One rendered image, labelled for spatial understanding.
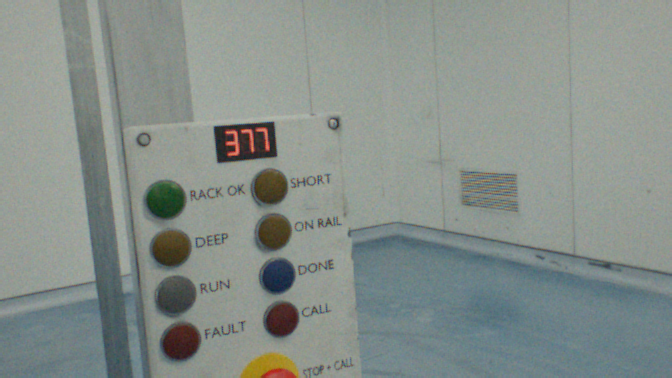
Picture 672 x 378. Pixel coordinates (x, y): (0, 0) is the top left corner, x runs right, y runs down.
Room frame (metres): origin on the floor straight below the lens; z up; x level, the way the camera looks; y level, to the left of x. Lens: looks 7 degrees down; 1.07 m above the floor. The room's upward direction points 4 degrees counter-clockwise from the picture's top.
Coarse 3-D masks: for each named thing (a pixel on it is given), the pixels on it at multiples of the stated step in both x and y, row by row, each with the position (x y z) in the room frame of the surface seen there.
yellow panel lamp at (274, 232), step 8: (272, 216) 0.47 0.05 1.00; (264, 224) 0.47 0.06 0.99; (272, 224) 0.47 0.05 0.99; (280, 224) 0.47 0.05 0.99; (288, 224) 0.48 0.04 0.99; (264, 232) 0.47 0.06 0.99; (272, 232) 0.47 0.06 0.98; (280, 232) 0.47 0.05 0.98; (288, 232) 0.48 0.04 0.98; (264, 240) 0.47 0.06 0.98; (272, 240) 0.47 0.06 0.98; (280, 240) 0.47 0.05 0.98; (272, 248) 0.47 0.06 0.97
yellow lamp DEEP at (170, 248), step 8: (168, 232) 0.44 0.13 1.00; (176, 232) 0.44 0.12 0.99; (160, 240) 0.44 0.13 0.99; (168, 240) 0.44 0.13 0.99; (176, 240) 0.44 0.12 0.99; (184, 240) 0.44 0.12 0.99; (152, 248) 0.44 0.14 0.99; (160, 248) 0.44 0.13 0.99; (168, 248) 0.44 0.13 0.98; (176, 248) 0.44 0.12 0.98; (184, 248) 0.44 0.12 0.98; (160, 256) 0.44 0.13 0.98; (168, 256) 0.44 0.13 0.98; (176, 256) 0.44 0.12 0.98; (184, 256) 0.44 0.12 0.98; (168, 264) 0.44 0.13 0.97; (176, 264) 0.44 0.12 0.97
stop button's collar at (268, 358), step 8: (272, 352) 0.47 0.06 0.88; (256, 360) 0.47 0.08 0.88; (264, 360) 0.47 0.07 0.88; (272, 360) 0.47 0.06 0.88; (280, 360) 0.47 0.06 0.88; (288, 360) 0.48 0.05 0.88; (248, 368) 0.46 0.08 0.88; (256, 368) 0.47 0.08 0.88; (264, 368) 0.47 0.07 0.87; (272, 368) 0.47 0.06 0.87; (288, 368) 0.48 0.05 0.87; (296, 368) 0.48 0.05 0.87; (312, 368) 0.49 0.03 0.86; (320, 368) 0.49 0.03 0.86; (336, 368) 0.50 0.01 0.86; (240, 376) 0.46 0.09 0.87; (248, 376) 0.46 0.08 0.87; (256, 376) 0.47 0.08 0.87
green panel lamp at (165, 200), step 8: (160, 184) 0.44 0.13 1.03; (168, 184) 0.44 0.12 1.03; (152, 192) 0.44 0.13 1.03; (160, 192) 0.44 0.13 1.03; (168, 192) 0.44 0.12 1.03; (176, 192) 0.44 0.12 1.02; (152, 200) 0.43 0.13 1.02; (160, 200) 0.44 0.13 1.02; (168, 200) 0.44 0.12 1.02; (176, 200) 0.44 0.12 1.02; (184, 200) 0.45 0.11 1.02; (152, 208) 0.44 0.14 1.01; (160, 208) 0.44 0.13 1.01; (168, 208) 0.44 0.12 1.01; (176, 208) 0.44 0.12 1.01; (160, 216) 0.44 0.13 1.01; (168, 216) 0.44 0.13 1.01
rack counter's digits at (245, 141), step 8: (248, 128) 0.47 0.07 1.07; (256, 128) 0.47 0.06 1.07; (264, 128) 0.48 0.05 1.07; (224, 136) 0.46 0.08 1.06; (232, 136) 0.47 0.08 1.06; (240, 136) 0.47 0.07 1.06; (248, 136) 0.47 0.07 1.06; (256, 136) 0.47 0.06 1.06; (264, 136) 0.48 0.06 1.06; (224, 144) 0.46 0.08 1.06; (232, 144) 0.46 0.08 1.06; (240, 144) 0.47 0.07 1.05; (248, 144) 0.47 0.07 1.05; (256, 144) 0.47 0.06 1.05; (264, 144) 0.48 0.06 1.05; (232, 152) 0.46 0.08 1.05; (240, 152) 0.47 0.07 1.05; (248, 152) 0.47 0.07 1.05; (256, 152) 0.47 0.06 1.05; (264, 152) 0.48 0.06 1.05
